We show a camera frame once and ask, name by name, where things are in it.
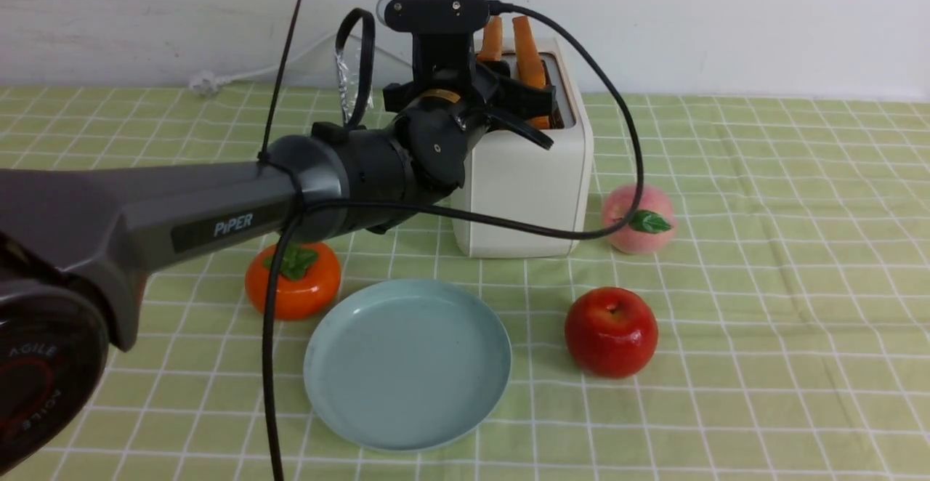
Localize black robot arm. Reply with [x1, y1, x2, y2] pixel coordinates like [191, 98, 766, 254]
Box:
[2, 61, 556, 472]

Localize green checkered tablecloth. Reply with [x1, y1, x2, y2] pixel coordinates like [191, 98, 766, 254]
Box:
[1, 86, 929, 480]

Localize black camera cable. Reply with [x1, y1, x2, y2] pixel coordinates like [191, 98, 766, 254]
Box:
[262, 0, 646, 481]

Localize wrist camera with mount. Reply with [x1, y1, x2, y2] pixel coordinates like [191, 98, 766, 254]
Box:
[376, 0, 491, 79]

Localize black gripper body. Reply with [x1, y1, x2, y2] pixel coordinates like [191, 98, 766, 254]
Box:
[383, 81, 490, 192]

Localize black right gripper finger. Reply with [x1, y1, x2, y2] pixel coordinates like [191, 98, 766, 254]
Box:
[494, 61, 557, 119]

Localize toasted bread slice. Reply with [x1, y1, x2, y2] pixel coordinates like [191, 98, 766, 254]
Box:
[512, 15, 548, 89]
[476, 15, 503, 63]

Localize pink peach with leaf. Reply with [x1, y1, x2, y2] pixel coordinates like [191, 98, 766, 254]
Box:
[602, 184, 677, 255]

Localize orange persimmon with leaf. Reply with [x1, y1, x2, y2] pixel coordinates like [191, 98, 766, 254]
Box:
[243, 243, 342, 320]

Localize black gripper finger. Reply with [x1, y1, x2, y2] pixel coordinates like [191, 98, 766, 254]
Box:
[485, 108, 554, 150]

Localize light blue plate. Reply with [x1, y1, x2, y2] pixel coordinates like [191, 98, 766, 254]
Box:
[303, 279, 514, 453]

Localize red apple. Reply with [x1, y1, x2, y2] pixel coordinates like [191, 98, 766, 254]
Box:
[564, 288, 660, 379]

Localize white toaster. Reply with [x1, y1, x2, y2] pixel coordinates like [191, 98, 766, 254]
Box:
[450, 37, 594, 259]

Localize white power cord with plug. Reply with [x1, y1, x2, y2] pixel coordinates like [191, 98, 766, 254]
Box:
[189, 29, 415, 97]

